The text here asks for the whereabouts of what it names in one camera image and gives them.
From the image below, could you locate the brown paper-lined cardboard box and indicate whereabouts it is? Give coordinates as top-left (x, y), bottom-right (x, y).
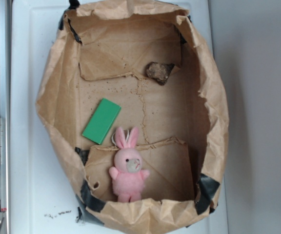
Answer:
top-left (36, 0), bottom-right (229, 234)

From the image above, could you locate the green rectangular block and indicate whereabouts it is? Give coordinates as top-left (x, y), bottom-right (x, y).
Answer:
top-left (82, 98), bottom-right (121, 144)

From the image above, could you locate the pink plush bunny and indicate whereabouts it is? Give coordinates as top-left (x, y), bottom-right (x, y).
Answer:
top-left (109, 127), bottom-right (150, 203)

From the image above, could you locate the white tray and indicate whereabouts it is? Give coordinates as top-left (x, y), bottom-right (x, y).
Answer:
top-left (9, 0), bottom-right (228, 234)

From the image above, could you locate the brown rough rock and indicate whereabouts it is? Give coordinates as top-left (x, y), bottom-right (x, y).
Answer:
top-left (145, 62), bottom-right (175, 85)

